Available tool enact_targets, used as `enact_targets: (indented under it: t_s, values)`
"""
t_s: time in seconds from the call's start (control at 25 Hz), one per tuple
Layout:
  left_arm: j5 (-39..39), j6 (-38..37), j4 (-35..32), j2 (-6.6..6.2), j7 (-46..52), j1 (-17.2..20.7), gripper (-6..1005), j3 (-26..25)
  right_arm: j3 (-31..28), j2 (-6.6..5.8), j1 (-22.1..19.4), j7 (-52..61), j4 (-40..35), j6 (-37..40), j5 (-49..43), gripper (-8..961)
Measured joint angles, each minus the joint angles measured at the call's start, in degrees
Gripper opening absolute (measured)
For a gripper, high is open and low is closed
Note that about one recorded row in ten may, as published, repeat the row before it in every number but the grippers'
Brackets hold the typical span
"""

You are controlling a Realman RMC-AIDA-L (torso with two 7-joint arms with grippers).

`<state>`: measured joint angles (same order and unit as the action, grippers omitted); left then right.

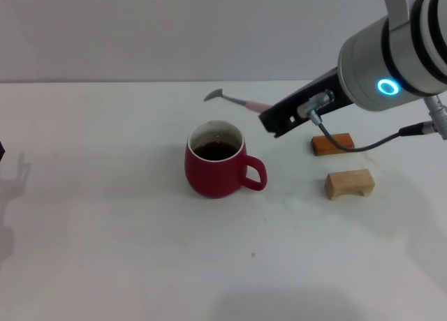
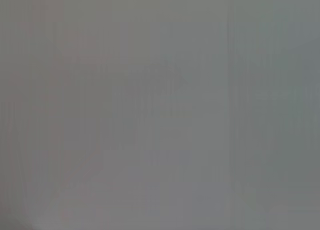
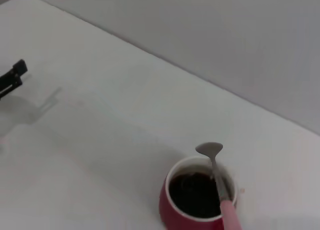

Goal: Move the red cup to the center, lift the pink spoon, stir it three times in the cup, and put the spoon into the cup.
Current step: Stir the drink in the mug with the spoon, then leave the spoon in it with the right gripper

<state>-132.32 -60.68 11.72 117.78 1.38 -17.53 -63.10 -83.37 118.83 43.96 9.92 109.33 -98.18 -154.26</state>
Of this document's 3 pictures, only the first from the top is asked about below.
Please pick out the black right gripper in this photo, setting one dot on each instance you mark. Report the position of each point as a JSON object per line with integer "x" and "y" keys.
{"x": 300, "y": 106}

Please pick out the red ceramic mug with coffee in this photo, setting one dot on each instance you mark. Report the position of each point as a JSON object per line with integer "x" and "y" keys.
{"x": 214, "y": 178}

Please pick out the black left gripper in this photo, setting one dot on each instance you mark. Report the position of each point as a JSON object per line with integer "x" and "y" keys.
{"x": 1, "y": 150}

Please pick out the light wooden arch block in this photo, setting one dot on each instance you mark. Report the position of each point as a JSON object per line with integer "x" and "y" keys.
{"x": 349, "y": 183}

